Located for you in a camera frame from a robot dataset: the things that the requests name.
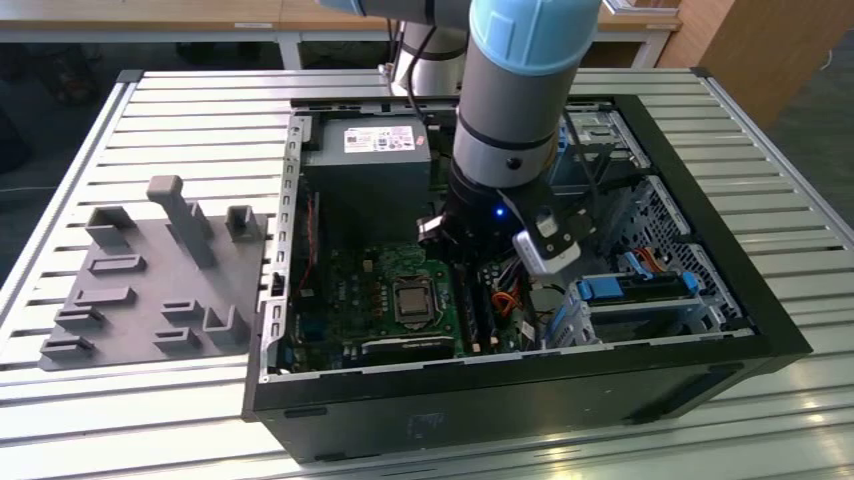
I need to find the wooden desk white frame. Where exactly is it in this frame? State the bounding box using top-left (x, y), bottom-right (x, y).
top-left (0, 0), bottom-right (684, 70)

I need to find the wooden cabinet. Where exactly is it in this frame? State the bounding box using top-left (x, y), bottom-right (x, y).
top-left (657, 0), bottom-right (854, 130)

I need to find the grey parts rack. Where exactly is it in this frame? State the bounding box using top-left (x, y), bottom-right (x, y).
top-left (38, 174), bottom-right (270, 372)

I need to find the orange wire bundle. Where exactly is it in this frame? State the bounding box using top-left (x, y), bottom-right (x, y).
top-left (491, 289), bottom-right (530, 320)

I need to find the silver metal drive cage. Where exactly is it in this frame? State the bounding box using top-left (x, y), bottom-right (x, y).
top-left (550, 107), bottom-right (653, 211)

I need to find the blue flat wire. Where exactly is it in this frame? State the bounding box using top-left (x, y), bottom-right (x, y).
top-left (624, 252), bottom-right (654, 281)

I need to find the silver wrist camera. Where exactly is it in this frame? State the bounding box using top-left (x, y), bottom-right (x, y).
top-left (512, 227), bottom-right (584, 276)

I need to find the grey round speaker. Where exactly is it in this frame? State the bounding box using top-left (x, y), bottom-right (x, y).
top-left (530, 283), bottom-right (576, 326)

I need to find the silver CPU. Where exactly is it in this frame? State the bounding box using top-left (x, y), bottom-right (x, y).
top-left (398, 288), bottom-right (430, 321)

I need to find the black RAM slot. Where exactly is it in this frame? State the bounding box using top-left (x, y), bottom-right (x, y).
top-left (457, 264), bottom-right (483, 355)

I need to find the white power supply label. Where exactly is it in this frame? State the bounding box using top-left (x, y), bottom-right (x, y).
top-left (343, 124), bottom-right (427, 154)

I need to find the CPU socket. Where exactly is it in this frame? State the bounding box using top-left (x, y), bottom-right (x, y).
top-left (389, 273), bottom-right (441, 330)

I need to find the black camera bracket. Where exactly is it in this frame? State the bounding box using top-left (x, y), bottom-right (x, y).
top-left (497, 187), bottom-right (598, 261)

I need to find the silver metal disk bay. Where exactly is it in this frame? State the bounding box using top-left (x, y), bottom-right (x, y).
top-left (544, 269), bottom-right (750, 351)

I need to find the black expansion card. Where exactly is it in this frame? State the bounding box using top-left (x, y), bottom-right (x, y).
top-left (362, 333), bottom-right (457, 363)

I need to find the hard disk in blue carrier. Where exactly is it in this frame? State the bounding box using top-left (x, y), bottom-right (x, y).
top-left (574, 272), bottom-right (700, 304)

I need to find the green motherboard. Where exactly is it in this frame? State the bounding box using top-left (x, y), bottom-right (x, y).
top-left (293, 238), bottom-right (529, 374)

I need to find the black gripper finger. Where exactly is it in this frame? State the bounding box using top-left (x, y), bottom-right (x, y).
top-left (415, 213), bottom-right (457, 247)

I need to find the grey power supply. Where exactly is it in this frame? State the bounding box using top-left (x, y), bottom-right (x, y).
top-left (303, 117), bottom-right (462, 242)

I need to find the black PC case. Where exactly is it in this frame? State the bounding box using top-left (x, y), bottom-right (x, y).
top-left (239, 93), bottom-right (814, 464)

